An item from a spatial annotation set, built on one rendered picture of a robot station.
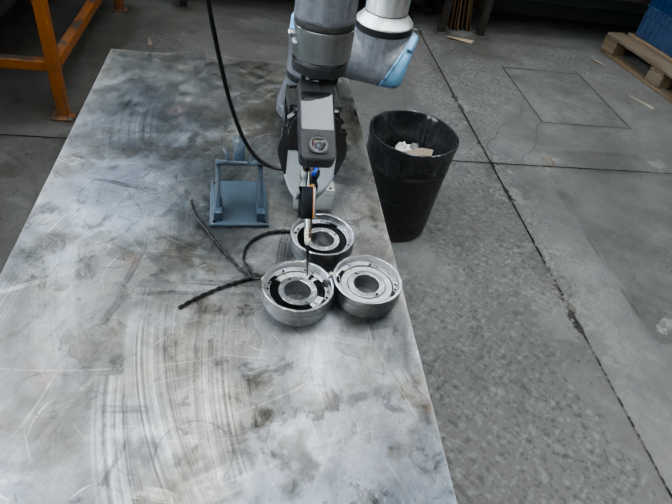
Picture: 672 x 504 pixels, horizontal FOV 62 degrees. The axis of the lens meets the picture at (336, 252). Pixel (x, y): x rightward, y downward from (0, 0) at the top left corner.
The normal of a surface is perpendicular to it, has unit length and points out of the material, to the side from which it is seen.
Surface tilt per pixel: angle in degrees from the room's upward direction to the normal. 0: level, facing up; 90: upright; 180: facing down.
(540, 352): 0
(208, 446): 0
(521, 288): 0
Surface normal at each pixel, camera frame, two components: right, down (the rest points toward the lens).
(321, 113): 0.18, -0.29
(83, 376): 0.13, -0.74
